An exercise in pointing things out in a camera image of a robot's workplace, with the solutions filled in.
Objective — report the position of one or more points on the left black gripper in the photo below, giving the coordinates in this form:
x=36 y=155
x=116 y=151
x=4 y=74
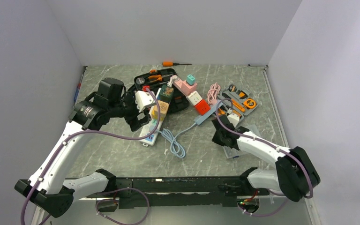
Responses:
x=133 y=122

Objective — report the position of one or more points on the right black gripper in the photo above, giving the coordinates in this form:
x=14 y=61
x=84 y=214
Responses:
x=216 y=139

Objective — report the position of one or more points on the white power strip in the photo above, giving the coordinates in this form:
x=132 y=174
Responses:
x=152 y=128

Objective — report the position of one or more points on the light blue power strip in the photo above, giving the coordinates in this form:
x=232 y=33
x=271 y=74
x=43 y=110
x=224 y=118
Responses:
x=201 y=118

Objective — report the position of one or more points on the red cube adapter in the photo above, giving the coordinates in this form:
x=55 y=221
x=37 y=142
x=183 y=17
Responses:
x=202 y=107

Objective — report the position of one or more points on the black tool case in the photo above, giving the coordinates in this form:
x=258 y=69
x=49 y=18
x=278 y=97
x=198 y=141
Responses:
x=158 y=79

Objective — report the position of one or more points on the grey tool case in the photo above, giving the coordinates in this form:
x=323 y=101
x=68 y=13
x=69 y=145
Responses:
x=241 y=100

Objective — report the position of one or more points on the white cube adapter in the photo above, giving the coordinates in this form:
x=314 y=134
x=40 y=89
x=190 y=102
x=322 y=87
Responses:
x=194 y=98

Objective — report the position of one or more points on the pink power strip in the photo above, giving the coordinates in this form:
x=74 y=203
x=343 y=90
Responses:
x=184 y=87

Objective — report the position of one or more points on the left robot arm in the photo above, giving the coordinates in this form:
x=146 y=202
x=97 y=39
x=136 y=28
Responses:
x=49 y=188

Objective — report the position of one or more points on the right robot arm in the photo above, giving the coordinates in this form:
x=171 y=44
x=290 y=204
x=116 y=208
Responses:
x=292 y=173

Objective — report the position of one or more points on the clear screw box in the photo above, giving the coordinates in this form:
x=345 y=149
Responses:
x=232 y=153

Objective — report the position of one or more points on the yellow cube adapter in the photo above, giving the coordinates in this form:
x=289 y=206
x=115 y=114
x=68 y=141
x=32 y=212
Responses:
x=154 y=116

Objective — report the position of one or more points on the beige cube adapter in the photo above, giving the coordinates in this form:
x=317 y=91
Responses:
x=163 y=108

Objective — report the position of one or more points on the dark green cube adapter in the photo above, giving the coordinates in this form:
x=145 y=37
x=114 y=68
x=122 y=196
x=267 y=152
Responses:
x=166 y=93

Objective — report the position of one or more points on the blue red pen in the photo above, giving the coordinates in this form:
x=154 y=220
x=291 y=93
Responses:
x=79 y=85

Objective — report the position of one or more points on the teal cube adapter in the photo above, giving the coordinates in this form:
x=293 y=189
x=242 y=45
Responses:
x=190 y=80

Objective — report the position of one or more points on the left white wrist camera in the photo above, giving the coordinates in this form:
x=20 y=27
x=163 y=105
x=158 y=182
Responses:
x=144 y=100

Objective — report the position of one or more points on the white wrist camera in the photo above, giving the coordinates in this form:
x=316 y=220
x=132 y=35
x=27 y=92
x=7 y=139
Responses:
x=144 y=100
x=233 y=119

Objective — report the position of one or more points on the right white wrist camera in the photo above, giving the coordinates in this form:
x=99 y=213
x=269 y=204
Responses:
x=233 y=119

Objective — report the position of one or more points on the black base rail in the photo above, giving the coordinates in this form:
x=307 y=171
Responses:
x=225 y=191

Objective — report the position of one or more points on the orange handled screwdriver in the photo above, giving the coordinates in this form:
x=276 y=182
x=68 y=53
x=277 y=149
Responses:
x=171 y=64

